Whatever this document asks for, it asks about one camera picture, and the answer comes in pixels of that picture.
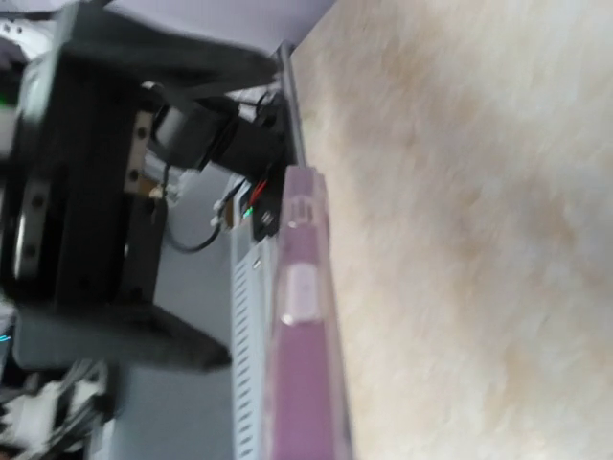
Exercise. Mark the clear phone case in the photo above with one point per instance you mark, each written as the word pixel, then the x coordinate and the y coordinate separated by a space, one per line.
pixel 305 410

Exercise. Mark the front aluminium rail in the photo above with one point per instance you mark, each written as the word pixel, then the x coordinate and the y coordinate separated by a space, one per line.
pixel 254 247

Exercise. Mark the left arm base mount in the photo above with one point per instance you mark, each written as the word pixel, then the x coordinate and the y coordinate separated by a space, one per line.
pixel 259 150

